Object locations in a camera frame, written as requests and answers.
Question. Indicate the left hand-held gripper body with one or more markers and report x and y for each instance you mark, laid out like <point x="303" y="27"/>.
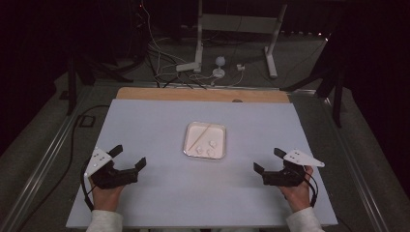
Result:
<point x="112" y="177"/>

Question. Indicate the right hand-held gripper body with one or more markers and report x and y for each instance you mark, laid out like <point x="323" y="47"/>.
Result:
<point x="283" y="175"/>

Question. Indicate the white marshmallow piece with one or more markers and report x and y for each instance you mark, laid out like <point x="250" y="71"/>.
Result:
<point x="210" y="152"/>
<point x="199" y="150"/>
<point x="212" y="143"/>

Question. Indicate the wooden skewer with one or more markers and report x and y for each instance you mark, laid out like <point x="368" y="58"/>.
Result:
<point x="199" y="138"/>

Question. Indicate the white square plate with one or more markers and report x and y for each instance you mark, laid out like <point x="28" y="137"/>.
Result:
<point x="201" y="133"/>

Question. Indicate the person's left hand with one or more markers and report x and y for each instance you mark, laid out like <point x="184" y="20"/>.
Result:
<point x="108" y="198"/>

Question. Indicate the person's right hand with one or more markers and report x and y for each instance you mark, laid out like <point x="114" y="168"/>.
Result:
<point x="298" y="196"/>

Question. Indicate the pale blue table sheet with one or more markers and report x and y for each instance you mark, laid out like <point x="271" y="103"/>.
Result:
<point x="154" y="135"/>

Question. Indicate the black angled stand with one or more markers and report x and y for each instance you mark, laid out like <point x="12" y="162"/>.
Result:
<point x="336" y="96"/>

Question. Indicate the wooden board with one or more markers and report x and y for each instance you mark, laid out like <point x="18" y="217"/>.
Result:
<point x="180" y="94"/>

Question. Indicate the black tripod stand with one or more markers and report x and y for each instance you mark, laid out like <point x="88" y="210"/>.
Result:
<point x="71" y="83"/>

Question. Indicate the white plug adapter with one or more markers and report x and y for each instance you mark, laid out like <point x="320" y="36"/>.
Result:
<point x="240" y="67"/>

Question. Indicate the white round device on base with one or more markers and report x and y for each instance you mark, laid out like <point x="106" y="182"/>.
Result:
<point x="219" y="71"/>

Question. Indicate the white power strip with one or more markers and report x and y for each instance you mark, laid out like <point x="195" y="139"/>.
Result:
<point x="187" y="67"/>

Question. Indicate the metal floor rail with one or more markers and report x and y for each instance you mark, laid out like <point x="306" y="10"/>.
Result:
<point x="348" y="151"/>
<point x="48" y="154"/>

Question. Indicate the white metal stand frame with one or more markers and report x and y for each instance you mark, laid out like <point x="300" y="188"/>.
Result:
<point x="238" y="23"/>

